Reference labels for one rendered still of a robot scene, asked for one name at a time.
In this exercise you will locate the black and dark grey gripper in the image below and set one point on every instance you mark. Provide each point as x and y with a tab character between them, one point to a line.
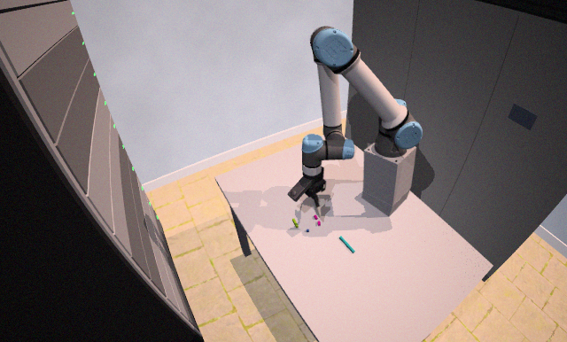
319	182

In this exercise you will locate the turquoise rod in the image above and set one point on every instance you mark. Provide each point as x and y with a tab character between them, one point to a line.
348	246

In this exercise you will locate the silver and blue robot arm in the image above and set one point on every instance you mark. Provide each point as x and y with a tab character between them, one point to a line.
335	49

